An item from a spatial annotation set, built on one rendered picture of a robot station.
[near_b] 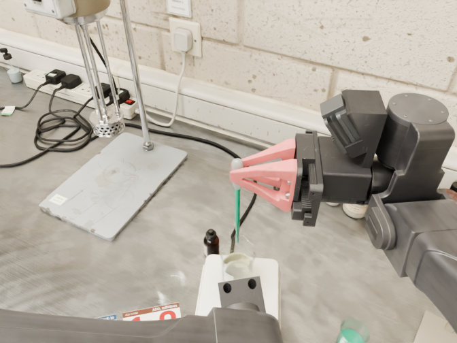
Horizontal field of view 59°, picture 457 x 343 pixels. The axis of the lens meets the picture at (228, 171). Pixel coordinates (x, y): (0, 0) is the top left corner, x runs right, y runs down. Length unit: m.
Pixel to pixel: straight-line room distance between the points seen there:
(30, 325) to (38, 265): 0.59
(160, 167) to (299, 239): 0.36
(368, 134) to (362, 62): 0.48
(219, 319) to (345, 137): 0.22
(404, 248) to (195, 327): 0.22
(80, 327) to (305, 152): 0.29
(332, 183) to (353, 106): 0.09
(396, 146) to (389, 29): 0.45
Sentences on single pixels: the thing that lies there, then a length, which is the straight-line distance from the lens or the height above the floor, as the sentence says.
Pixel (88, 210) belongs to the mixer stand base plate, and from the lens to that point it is 0.90.
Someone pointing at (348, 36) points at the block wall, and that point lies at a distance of 0.87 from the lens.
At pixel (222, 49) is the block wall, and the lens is 0.99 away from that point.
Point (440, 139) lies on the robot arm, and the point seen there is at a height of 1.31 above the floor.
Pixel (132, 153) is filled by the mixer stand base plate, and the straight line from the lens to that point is 1.01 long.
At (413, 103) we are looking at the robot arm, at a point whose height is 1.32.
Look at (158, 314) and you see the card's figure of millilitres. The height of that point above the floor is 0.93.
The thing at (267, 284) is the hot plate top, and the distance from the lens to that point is 0.65.
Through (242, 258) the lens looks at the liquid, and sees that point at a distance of 0.63.
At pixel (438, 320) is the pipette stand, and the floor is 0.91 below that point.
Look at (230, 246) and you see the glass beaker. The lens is 0.62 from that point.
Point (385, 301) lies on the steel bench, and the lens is 0.78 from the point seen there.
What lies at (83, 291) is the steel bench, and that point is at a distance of 0.79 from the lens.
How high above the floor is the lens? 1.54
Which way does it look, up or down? 42 degrees down
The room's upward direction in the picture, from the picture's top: straight up
